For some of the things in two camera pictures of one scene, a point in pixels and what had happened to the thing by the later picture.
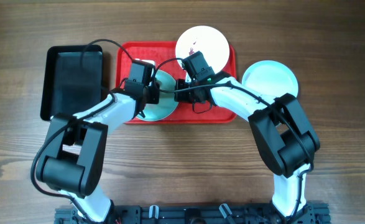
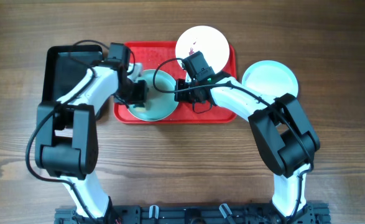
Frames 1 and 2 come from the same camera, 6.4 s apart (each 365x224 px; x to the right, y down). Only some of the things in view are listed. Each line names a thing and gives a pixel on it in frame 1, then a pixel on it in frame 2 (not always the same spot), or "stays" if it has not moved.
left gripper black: [155, 89] -> [143, 96]
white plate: [206, 40] stays
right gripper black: [180, 97] stays
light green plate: [166, 106] stays
